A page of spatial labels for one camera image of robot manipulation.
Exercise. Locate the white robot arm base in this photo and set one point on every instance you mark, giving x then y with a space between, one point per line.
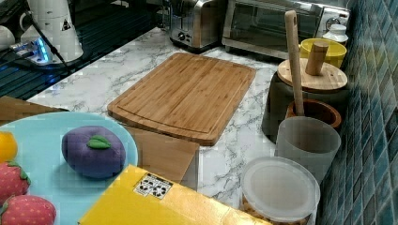
54 21

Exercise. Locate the silver slot toaster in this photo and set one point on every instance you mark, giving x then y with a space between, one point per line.
197 23

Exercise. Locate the silver toaster oven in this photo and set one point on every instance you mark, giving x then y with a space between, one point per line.
258 25

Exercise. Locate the bamboo cutting board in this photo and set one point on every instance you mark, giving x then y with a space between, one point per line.
188 96

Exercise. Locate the wooden stand under plate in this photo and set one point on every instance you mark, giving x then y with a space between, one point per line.
171 158

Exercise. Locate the dark grey canister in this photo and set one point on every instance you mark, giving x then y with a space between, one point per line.
280 95

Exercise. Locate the yellow cardboard box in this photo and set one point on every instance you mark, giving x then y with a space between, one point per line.
139 197

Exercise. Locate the purple plush eggplant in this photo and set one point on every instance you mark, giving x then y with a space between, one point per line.
93 151

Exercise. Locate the clear lidded food jar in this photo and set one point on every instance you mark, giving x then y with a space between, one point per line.
279 190

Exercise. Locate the frosted plastic cup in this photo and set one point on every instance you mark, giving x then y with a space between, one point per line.
310 142

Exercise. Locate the brown wooden bowl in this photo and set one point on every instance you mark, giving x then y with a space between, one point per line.
315 112

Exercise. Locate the long wooden pestle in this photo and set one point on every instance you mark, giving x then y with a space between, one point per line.
291 28

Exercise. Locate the white lidded bottle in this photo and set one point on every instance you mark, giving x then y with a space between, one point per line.
337 33

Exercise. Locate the light blue plate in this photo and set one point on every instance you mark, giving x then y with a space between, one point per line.
39 140

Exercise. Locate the orange plush fruit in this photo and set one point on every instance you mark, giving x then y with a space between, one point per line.
8 146

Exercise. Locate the lower red plush strawberry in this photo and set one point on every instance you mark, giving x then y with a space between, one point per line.
28 210

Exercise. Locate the red plush strawberry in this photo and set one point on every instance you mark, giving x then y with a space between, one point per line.
28 210
13 180

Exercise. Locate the upper red plush strawberry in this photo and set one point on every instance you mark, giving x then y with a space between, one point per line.
13 180

